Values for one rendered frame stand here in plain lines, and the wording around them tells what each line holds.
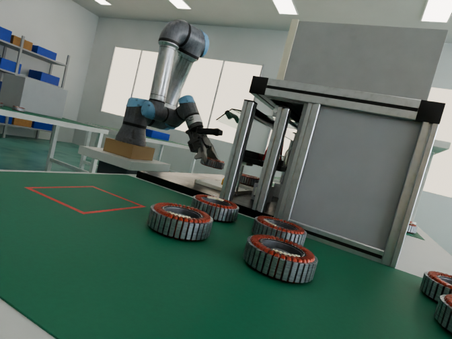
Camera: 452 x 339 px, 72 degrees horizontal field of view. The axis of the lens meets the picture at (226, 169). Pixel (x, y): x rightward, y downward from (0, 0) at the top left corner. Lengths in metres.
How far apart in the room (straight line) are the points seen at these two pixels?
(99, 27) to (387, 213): 8.82
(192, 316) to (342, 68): 0.76
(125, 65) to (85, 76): 1.31
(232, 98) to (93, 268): 6.13
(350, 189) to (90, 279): 0.60
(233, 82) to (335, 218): 5.84
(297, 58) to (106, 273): 0.78
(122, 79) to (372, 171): 7.66
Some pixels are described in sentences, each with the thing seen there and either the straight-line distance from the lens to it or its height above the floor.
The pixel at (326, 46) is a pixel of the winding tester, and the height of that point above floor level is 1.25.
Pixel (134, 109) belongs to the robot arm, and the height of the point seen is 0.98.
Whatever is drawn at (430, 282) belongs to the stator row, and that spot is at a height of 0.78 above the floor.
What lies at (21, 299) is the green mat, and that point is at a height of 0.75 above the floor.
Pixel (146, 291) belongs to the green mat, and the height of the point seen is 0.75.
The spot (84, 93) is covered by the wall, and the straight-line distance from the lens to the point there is 9.01.
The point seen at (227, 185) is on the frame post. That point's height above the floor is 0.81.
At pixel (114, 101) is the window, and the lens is 8.21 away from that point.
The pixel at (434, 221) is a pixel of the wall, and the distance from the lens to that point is 5.82.
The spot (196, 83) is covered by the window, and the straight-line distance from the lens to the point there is 6.90.
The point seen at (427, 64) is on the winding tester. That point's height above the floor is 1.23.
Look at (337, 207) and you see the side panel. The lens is 0.79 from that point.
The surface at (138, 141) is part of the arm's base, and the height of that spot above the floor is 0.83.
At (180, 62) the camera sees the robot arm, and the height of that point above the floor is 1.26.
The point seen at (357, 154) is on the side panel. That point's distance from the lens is 0.79.
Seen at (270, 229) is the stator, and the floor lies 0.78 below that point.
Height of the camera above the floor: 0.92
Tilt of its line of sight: 4 degrees down
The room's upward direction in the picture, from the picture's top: 14 degrees clockwise
